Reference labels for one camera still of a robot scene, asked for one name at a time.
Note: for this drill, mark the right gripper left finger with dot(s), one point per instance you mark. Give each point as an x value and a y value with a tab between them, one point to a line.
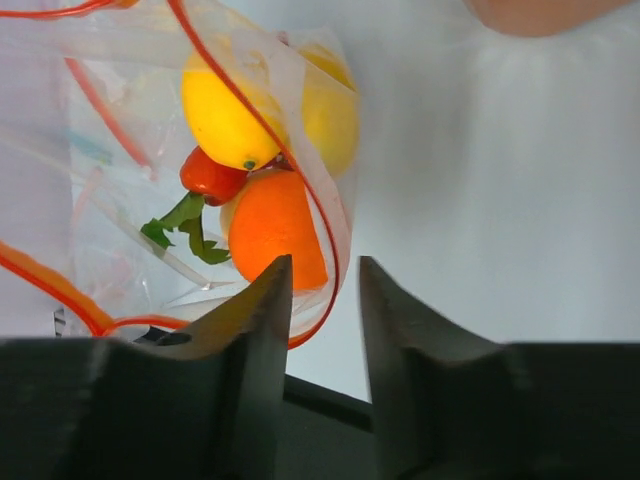
200	403

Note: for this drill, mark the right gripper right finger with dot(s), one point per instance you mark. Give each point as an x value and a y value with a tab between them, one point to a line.
450	404

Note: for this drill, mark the orange tangerine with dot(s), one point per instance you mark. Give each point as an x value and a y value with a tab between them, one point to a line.
272	217

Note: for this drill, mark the red chili pepper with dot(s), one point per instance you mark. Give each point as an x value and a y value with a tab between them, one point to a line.
207	183

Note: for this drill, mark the clear zip top bag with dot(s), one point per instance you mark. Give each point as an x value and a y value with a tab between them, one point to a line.
93	137

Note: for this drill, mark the yellow lemon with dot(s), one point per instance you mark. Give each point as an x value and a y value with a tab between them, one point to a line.
220	123

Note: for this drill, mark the yellow mango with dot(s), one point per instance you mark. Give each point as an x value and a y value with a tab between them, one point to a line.
330	108

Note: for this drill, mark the orange plastic bin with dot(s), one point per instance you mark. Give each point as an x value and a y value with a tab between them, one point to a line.
540	18

